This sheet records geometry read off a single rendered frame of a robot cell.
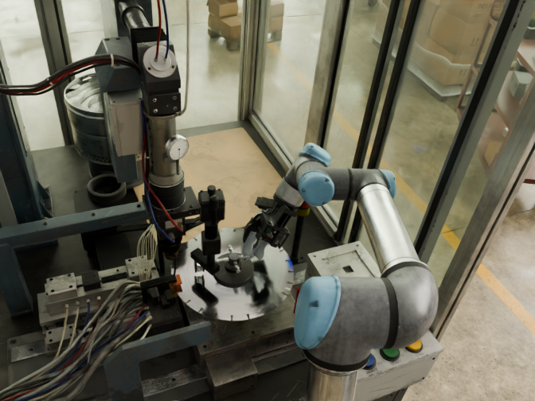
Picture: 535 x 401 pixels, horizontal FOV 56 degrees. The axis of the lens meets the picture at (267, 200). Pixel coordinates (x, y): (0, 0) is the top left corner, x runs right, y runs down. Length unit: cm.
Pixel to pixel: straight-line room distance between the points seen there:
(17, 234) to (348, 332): 90
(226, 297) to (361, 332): 57
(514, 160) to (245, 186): 113
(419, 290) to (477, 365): 175
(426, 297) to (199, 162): 138
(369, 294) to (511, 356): 193
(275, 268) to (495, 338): 157
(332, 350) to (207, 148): 145
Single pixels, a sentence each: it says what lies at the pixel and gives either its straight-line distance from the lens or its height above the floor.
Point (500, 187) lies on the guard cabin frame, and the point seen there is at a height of 138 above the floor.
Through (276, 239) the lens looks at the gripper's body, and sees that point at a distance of 127.
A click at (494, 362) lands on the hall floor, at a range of 265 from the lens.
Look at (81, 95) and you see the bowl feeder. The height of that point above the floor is 107.
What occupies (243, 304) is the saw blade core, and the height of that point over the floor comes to 95.
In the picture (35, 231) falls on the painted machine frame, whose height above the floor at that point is 104.
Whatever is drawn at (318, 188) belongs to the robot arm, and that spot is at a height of 130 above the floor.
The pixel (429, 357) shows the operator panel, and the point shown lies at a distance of 141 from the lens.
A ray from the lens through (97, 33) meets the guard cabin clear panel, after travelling 208.
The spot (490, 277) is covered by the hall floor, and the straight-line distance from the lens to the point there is 300.
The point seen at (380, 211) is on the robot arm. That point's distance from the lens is 104.
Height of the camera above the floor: 198
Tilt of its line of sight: 40 degrees down
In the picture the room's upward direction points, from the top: 6 degrees clockwise
